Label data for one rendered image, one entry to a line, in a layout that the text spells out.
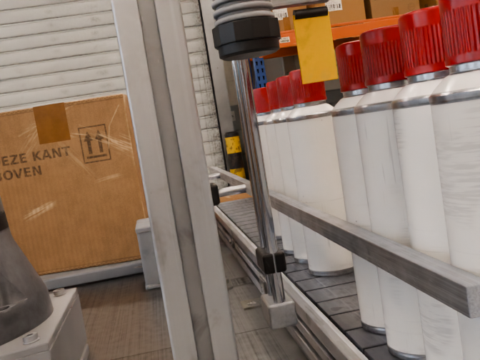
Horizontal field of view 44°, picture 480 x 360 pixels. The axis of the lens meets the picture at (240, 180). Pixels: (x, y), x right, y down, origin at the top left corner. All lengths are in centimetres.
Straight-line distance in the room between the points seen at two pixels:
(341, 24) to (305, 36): 377
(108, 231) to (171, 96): 61
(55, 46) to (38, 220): 385
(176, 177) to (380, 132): 14
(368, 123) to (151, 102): 14
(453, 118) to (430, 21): 7
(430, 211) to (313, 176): 27
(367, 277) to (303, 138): 19
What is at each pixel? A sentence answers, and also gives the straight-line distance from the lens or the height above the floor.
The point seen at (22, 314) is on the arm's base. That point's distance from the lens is 54.
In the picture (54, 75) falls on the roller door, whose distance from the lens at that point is 480.
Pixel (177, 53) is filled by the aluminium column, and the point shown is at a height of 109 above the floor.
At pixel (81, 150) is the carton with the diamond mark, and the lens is 99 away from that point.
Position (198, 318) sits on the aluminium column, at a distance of 44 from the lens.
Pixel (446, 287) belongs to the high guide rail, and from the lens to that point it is 28.
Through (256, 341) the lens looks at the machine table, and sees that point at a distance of 61.
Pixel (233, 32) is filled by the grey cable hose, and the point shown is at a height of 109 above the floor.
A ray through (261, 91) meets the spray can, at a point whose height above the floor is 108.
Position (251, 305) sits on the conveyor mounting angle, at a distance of 71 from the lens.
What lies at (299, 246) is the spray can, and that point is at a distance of 66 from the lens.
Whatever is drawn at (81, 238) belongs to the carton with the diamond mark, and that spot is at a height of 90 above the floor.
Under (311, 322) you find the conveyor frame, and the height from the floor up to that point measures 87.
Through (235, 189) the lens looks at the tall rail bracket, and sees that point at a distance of 80.
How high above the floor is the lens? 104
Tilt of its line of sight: 5 degrees down
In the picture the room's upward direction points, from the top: 9 degrees counter-clockwise
